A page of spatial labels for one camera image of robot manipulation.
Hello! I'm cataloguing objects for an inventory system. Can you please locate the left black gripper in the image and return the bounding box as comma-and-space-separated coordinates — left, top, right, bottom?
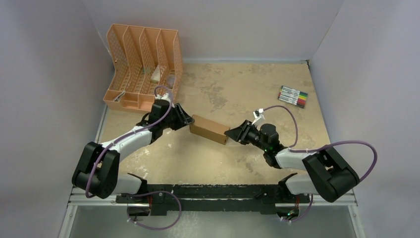
161, 105, 193, 131

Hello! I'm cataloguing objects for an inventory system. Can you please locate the brown cardboard box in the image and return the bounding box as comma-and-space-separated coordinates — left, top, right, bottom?
189, 115, 230, 145

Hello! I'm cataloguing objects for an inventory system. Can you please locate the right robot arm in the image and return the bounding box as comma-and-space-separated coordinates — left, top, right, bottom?
224, 120, 360, 202

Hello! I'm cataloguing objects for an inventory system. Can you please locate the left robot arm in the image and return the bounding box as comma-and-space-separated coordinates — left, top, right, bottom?
71, 99, 194, 203

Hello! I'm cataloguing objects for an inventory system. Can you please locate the small grey object in organizer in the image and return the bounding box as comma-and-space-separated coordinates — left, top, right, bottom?
166, 74, 175, 88

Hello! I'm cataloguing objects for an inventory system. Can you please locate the white card in organizer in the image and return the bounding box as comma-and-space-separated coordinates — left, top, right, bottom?
150, 65, 160, 84

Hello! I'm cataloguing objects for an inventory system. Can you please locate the pack of coloured markers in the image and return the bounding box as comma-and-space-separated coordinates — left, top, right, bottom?
278, 85, 308, 109

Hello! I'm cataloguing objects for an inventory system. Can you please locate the orange plastic file organizer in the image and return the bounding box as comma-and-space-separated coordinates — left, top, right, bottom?
103, 24, 183, 113

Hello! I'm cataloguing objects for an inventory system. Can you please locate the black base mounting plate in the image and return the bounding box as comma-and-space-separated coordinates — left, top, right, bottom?
112, 175, 310, 218

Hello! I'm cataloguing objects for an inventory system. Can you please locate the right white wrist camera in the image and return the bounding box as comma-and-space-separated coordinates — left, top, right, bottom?
252, 108, 265, 127

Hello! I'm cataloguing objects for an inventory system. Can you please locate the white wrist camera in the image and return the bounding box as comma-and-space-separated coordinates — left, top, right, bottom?
155, 92, 173, 103
252, 108, 265, 127

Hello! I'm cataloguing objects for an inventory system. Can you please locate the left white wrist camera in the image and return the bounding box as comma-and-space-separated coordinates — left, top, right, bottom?
155, 92, 173, 103

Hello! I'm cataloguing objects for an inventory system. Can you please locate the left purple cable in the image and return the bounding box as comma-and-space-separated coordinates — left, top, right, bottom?
85, 85, 182, 231

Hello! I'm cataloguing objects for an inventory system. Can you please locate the purple cable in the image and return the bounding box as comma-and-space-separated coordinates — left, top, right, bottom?
261, 105, 378, 224
85, 85, 182, 231

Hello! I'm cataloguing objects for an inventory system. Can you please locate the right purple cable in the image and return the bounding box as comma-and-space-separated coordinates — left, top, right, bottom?
261, 105, 378, 224

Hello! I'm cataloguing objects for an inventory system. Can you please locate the aluminium rail frame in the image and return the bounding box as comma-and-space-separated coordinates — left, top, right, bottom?
60, 184, 366, 238

